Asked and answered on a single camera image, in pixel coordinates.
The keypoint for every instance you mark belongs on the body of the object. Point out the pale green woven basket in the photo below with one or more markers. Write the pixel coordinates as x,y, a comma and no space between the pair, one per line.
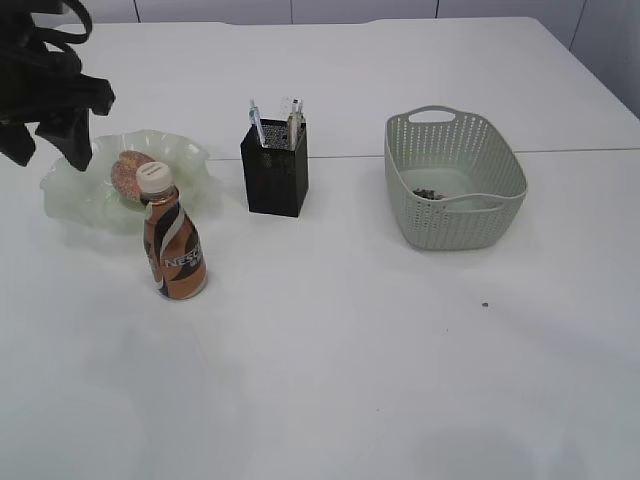
464,158

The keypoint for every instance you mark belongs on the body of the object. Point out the clear plastic ruler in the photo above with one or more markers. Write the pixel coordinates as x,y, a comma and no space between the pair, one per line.
285,108

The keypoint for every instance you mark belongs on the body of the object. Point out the brown coffee drink bottle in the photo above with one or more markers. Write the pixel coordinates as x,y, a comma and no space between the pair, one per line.
170,238

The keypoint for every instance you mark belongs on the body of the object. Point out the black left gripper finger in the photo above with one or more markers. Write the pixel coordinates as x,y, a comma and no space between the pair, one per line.
68,131
17,143

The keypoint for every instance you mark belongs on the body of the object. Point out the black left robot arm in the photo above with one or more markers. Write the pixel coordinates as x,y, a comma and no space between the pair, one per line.
19,15

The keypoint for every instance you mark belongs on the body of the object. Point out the sugared bread bun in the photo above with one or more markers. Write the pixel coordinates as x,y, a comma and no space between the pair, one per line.
123,173

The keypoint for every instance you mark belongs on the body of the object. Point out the pale green glass plate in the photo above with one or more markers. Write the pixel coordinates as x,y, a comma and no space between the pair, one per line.
89,199

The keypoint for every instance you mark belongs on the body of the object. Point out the blue grip white pen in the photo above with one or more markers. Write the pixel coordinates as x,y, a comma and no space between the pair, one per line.
255,119

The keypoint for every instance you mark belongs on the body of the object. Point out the small paper scrap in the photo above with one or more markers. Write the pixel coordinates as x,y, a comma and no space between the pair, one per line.
428,194

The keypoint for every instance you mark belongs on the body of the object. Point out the black mesh pen holder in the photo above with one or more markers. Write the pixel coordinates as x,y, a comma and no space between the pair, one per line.
276,177

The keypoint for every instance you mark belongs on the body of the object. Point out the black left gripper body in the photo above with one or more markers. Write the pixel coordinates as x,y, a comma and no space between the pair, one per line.
41,74

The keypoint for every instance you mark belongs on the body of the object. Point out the beige grip clear pen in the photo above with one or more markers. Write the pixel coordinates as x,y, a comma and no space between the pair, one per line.
293,122

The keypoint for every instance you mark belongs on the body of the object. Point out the silver grey grip pen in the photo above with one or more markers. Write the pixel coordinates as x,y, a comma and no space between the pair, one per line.
299,113

